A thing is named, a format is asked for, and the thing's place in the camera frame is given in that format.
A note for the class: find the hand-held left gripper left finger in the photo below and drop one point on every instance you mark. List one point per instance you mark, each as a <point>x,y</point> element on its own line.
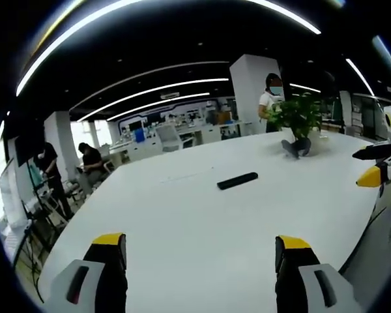
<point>99,270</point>

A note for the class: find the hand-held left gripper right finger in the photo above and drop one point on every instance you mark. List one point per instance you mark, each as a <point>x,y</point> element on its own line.
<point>308,274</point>

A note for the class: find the black remote control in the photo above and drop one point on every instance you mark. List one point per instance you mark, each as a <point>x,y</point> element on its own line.
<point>237,180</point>

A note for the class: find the green potted plant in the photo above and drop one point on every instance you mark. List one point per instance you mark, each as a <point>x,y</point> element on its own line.
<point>296,125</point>

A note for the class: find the white square pillar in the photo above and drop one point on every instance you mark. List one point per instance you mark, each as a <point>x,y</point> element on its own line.
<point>247,94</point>

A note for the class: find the white office chair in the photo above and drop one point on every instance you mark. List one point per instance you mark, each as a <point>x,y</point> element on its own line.
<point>172,138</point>

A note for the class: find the white workbench with equipment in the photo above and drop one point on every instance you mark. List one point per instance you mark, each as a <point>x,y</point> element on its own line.
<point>169,137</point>

